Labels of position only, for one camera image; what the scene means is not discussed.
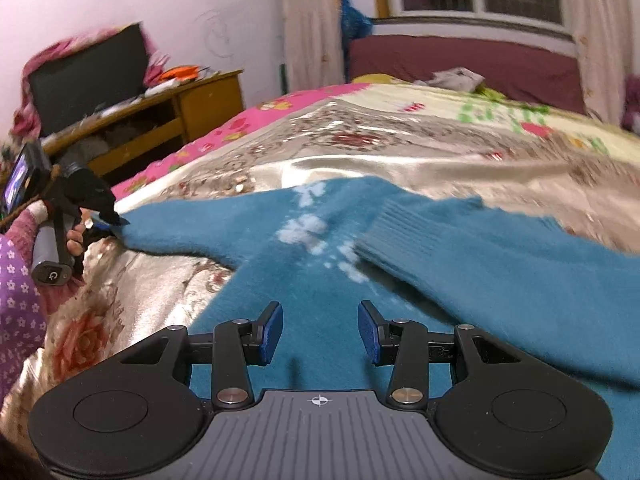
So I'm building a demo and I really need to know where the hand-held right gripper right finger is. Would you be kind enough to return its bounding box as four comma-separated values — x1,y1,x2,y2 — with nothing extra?
357,300,526,407

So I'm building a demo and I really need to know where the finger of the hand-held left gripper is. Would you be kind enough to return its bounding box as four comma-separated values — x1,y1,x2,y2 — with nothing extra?
85,207,132,232

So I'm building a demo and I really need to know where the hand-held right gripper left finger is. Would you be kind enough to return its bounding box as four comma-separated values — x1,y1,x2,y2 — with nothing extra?
107,301,285,409

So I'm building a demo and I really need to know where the blue knit sweater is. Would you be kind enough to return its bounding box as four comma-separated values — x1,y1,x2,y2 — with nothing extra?
116,175,640,480

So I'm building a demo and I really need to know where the person's left hand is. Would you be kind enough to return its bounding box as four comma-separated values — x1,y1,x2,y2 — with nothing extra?
66,222,88,277

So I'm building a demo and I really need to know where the grey fuzzy cloth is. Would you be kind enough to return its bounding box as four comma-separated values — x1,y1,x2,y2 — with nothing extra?
66,121,147,165

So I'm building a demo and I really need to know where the black television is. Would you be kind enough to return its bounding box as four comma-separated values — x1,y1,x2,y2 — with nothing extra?
27,24,151,137

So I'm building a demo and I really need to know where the person's purple floral garment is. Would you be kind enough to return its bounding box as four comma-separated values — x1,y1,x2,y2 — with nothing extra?
0,234,49,403

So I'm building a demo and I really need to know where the pink cloth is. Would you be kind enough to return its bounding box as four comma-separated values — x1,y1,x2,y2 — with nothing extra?
10,27,171,137

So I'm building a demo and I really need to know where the pink and cream floral bedsheet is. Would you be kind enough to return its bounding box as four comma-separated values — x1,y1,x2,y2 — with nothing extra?
110,74,640,202

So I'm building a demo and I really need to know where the orange object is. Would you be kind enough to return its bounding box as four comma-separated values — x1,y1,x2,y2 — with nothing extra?
158,64,202,84

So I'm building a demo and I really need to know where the wooden cabinet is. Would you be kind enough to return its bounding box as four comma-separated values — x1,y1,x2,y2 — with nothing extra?
40,70,246,181

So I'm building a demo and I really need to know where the floral satin blanket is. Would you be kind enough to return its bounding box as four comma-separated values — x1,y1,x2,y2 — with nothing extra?
0,95,640,461

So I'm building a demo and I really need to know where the grey white cloth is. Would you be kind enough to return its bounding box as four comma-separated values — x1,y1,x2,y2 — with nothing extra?
429,67,487,93

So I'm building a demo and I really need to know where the cream curtain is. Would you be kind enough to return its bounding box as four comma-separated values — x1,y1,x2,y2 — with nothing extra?
570,0,640,127
277,0,349,96

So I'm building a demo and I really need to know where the maroon headboard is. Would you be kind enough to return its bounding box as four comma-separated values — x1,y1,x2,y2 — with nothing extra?
347,34,589,114

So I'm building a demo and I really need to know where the blue plush toy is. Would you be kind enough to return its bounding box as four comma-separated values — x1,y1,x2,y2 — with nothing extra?
340,0,374,45

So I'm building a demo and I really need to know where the purple plush toy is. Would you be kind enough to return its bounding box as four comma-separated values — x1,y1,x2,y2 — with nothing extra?
620,74,640,135

